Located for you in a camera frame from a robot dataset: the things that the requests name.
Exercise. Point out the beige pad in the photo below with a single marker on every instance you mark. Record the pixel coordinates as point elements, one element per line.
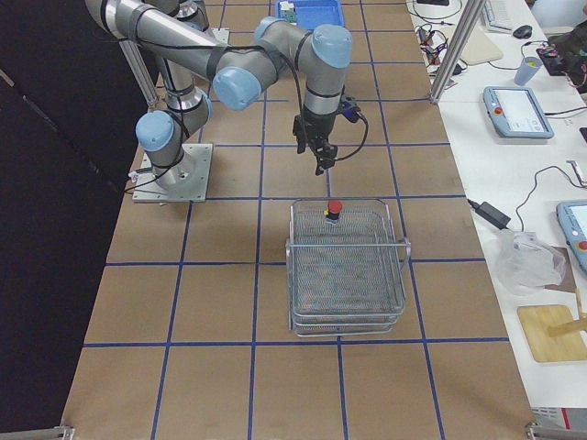
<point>480,49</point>

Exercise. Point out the white keyboard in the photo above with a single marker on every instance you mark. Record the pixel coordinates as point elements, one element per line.
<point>495,17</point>

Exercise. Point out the aluminium frame post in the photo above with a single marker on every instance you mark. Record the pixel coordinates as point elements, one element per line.
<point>467,22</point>

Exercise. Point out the blue teach pendant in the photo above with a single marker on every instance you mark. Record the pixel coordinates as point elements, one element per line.
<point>572,221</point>
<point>516,113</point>

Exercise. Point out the silver wire mesh shelf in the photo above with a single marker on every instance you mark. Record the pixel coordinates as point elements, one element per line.
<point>344,279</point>

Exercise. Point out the green white connector block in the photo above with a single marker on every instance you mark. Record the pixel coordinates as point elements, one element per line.
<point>290,16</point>

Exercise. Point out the blue plastic tray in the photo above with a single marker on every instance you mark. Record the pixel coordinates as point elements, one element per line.
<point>313,13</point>

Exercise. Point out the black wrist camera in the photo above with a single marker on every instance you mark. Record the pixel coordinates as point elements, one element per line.
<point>349,108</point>

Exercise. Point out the upper blue teach pendant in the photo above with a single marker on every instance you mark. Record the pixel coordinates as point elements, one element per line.
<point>516,113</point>

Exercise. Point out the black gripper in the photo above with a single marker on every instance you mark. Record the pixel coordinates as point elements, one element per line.
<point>315,126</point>

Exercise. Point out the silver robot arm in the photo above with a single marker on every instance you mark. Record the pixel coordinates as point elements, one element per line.
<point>177,34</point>

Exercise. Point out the lower blue teach pendant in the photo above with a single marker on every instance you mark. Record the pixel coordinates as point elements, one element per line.
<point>572,221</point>

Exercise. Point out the black power adapter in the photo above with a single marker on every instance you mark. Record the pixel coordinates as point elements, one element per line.
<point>491,214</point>

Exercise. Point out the clear plastic bag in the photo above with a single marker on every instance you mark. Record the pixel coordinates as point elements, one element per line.
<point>526,263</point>

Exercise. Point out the lavender plastic cup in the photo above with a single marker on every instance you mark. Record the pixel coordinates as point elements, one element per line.
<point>527,69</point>

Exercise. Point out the black computer mouse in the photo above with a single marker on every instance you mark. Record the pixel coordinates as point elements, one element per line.
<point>523,32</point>

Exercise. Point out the red emergency stop button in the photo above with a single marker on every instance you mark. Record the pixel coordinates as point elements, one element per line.
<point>332,213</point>

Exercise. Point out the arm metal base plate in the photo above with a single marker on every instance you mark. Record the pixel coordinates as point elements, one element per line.
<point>185,182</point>
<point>221,34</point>

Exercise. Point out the wooden board with stand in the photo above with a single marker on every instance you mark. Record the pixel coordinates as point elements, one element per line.
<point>553,335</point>

